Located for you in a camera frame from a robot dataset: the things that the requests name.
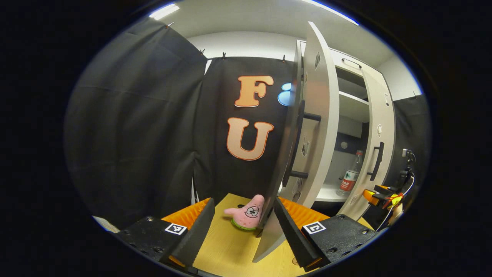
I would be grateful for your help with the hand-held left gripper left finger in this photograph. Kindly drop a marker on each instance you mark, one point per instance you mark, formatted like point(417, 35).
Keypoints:
point(198, 234)

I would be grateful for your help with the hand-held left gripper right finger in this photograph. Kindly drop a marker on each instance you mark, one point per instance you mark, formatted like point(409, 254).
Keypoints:
point(292, 234)

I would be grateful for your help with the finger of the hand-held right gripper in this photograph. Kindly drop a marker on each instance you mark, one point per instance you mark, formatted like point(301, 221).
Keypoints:
point(371, 196)

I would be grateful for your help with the clear plastic bottle red label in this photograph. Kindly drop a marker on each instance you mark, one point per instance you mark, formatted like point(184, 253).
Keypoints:
point(348, 181)

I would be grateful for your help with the pink starfish plush toy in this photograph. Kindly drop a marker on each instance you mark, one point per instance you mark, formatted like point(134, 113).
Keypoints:
point(246, 215)

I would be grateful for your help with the white cabinet drawer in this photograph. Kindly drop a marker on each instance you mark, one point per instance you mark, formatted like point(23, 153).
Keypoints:
point(357, 54)

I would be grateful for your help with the black backdrop cloth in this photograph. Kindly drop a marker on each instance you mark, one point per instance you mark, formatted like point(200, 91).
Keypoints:
point(134, 115)

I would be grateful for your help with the ceiling light panel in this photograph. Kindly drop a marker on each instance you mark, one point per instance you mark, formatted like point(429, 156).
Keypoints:
point(164, 11)

